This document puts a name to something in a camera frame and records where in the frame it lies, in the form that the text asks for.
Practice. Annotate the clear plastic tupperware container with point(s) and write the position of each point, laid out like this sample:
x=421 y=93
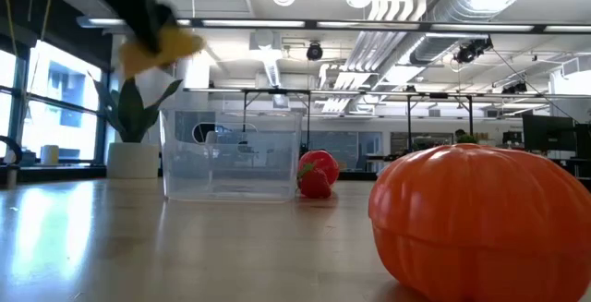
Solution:
x=231 y=172

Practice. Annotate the white cylindrical container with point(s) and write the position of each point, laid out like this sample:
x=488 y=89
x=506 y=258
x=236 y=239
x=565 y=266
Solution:
x=50 y=155

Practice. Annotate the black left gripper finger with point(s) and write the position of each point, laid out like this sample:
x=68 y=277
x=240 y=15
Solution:
x=150 y=34

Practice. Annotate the silver ventilation duct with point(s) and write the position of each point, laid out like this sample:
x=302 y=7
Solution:
x=461 y=2

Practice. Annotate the red toy tomato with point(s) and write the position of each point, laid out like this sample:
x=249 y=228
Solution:
x=323 y=160

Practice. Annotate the black dome camera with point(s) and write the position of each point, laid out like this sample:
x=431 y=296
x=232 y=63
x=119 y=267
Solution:
x=314 y=52

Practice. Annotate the yellow toy banana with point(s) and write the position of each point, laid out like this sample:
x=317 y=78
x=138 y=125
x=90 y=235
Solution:
x=184 y=43

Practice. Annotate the person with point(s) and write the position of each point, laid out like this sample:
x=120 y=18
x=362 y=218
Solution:
x=459 y=132

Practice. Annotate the black aluminium rig frame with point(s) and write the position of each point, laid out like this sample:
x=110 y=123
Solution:
x=311 y=24

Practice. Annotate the orange toy pumpkin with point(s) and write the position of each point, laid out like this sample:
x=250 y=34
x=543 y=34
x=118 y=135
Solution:
x=480 y=209

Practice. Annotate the black computer monitor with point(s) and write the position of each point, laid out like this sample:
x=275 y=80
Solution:
x=547 y=133
x=583 y=140

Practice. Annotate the black camera on mount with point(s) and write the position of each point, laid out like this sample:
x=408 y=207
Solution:
x=471 y=51
x=515 y=88

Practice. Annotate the red toy strawberry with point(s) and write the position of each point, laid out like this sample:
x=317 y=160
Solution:
x=316 y=184

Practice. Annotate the black background station frame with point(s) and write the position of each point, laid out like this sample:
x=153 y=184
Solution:
x=277 y=92
x=438 y=95

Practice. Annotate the potted plant white pot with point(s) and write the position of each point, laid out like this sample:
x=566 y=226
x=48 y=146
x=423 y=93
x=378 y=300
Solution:
x=133 y=161

